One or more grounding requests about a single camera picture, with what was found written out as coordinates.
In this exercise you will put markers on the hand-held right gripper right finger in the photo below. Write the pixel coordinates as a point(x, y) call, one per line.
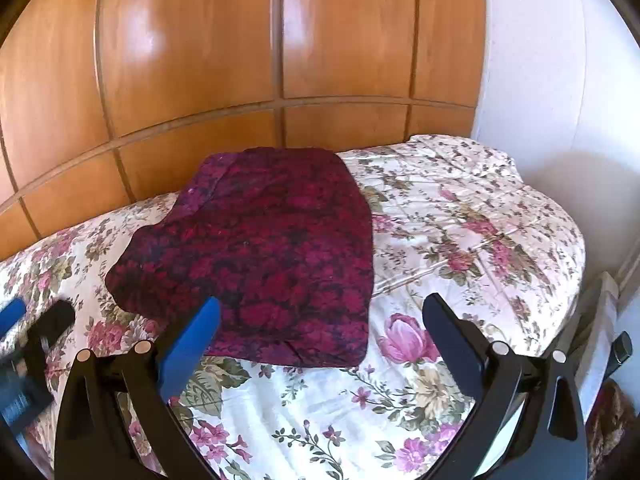
point(452, 342)

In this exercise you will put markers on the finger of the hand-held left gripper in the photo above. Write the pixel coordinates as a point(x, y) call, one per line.
point(11, 316)
point(50, 327)

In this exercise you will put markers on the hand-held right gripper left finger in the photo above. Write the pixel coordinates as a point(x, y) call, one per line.
point(192, 342)

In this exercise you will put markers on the dark red floral pants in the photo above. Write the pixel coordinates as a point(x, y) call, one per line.
point(275, 260)

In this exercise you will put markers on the floral bedspread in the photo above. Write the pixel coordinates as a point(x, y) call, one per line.
point(450, 240)

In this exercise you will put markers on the brown patterned cloth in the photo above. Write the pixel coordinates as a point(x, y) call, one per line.
point(612, 425)

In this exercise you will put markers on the wooden wardrobe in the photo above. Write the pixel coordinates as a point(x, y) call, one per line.
point(200, 60)

